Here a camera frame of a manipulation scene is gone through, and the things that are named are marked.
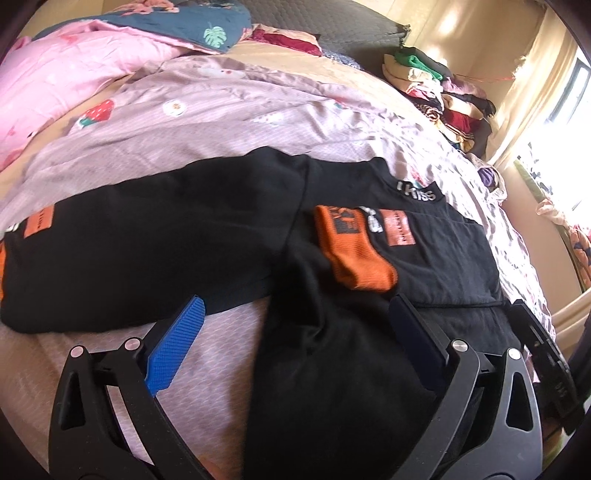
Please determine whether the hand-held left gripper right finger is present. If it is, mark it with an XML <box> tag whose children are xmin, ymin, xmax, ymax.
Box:
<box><xmin>387</xmin><ymin>294</ymin><xmax>544</xmax><ymax>480</ymax></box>

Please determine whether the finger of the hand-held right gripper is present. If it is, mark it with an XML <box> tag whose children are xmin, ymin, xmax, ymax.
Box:
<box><xmin>507</xmin><ymin>299</ymin><xmax>581</xmax><ymax>435</ymax></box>

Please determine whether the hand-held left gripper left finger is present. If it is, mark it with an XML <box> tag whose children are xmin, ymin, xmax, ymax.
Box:
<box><xmin>47</xmin><ymin>295</ymin><xmax>213</xmax><ymax>480</ymax></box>

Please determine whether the black sweatshirt with orange patches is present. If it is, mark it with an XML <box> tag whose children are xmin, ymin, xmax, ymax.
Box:
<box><xmin>0</xmin><ymin>147</ymin><xmax>513</xmax><ymax>480</ymax></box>

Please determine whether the pile of folded clothes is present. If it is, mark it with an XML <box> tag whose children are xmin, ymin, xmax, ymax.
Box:
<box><xmin>382</xmin><ymin>46</ymin><xmax>498</xmax><ymax>156</ymax></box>

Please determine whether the pink floral cloth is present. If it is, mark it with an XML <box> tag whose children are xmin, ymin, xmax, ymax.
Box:
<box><xmin>536</xmin><ymin>194</ymin><xmax>591</xmax><ymax>289</ymax></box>

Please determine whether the purple cloth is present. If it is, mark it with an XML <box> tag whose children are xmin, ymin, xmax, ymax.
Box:
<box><xmin>478</xmin><ymin>166</ymin><xmax>507</xmax><ymax>195</ymax></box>

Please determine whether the mauve strawberry print quilt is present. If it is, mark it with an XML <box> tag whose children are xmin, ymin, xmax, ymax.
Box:
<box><xmin>0</xmin><ymin>55</ymin><xmax>557</xmax><ymax>480</ymax></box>

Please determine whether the window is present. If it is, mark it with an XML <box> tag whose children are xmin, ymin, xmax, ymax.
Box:
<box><xmin>542</xmin><ymin>46</ymin><xmax>591</xmax><ymax>148</ymax></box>

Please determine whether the cream curtain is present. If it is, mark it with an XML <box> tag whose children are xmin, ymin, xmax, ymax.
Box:
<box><xmin>488</xmin><ymin>9</ymin><xmax>581</xmax><ymax>169</ymax></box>

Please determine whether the pink quilt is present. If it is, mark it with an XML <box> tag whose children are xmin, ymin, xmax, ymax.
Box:
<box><xmin>0</xmin><ymin>18</ymin><xmax>204</xmax><ymax>172</ymax></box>

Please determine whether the blue patterned pillow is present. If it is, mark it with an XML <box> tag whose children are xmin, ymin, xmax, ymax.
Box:
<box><xmin>322</xmin><ymin>48</ymin><xmax>366</xmax><ymax>71</ymax></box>

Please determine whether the blue leaf print blanket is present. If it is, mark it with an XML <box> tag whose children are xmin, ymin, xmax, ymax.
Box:
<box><xmin>81</xmin><ymin>0</ymin><xmax>253</xmax><ymax>53</ymax></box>

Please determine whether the red cloth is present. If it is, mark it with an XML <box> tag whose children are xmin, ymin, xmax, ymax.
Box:
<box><xmin>252</xmin><ymin>28</ymin><xmax>322</xmax><ymax>57</ymax></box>

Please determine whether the grey quilted headboard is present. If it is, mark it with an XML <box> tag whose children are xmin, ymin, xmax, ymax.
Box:
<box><xmin>240</xmin><ymin>0</ymin><xmax>413</xmax><ymax>71</ymax></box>

